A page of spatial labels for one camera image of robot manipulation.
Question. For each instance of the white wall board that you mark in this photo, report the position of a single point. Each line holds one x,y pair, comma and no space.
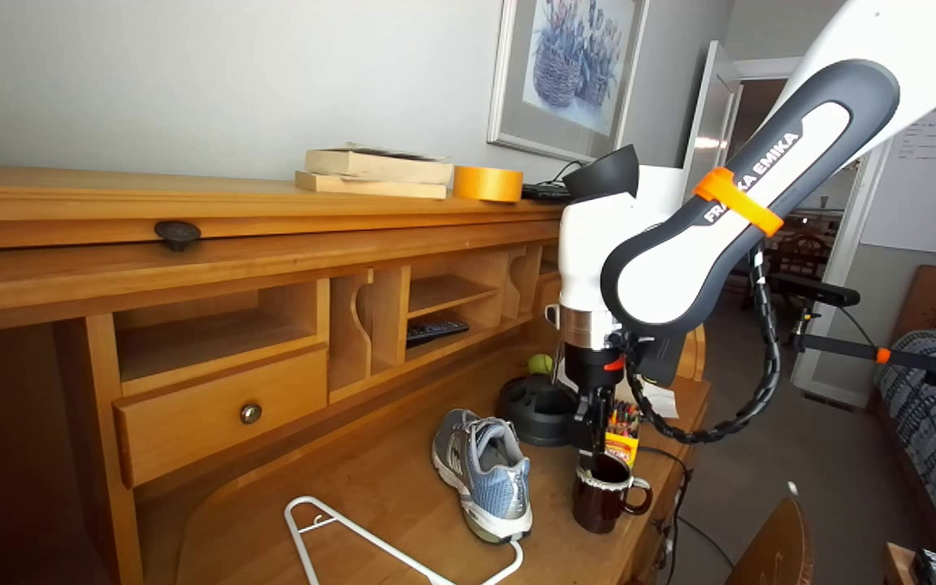
935,196

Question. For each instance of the dark brown mug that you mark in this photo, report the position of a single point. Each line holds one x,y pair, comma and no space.
601,509

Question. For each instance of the black desk lamp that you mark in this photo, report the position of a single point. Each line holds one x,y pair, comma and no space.
537,412

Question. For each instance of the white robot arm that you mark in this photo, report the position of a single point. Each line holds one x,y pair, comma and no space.
901,43

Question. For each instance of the round metal drawer knob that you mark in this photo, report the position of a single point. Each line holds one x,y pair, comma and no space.
253,413

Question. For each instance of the black remote control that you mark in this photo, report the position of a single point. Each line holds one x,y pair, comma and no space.
437,331

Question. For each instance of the wooden roll-top desk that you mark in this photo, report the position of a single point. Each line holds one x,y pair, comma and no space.
58,280

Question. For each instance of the white door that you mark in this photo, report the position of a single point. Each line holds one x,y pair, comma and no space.
706,117

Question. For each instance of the black roll-top knob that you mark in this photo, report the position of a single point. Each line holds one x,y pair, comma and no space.
177,235

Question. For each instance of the yellow green crayon box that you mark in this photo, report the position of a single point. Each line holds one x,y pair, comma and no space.
624,445

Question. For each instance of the white paper sheet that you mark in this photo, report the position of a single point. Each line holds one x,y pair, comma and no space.
661,399

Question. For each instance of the black camera stand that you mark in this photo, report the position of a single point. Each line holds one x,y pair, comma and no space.
848,346

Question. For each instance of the grey blue sneaker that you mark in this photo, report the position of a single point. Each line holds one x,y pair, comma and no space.
489,476

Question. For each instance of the wooden desk drawer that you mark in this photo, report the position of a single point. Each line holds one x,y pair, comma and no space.
188,416

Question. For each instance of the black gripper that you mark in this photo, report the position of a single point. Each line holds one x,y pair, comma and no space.
597,381

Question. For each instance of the framed blue flower picture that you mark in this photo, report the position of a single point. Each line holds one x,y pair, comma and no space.
569,67

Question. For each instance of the white clothes hanger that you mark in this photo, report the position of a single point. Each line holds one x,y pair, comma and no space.
324,520

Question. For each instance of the white cylinder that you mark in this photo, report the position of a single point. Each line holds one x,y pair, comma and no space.
663,184

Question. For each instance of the light wooden block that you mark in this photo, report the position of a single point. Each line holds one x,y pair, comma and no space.
359,186
381,166

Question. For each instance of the small side table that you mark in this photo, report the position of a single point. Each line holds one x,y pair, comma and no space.
927,567

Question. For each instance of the yellow tape roll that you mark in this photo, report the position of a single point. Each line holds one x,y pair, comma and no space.
489,184

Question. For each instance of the yellow tennis ball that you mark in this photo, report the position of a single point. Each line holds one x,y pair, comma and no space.
541,365

